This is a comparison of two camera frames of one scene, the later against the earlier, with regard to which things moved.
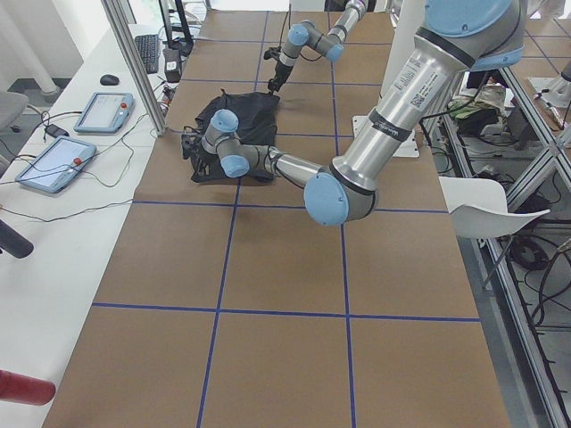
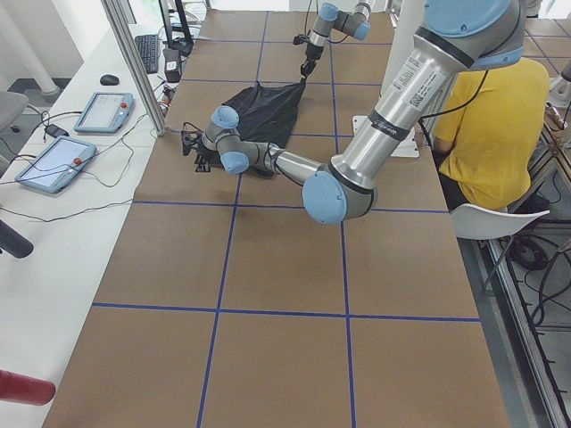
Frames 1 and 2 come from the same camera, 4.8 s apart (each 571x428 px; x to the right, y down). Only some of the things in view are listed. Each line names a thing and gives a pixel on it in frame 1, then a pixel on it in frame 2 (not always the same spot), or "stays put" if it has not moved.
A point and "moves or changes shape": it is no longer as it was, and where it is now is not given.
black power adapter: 173,64 stays put
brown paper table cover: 226,306 stays put
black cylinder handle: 14,242 stays put
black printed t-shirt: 256,115 moves or changes shape
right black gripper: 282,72 to 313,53
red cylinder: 21,389 stays put
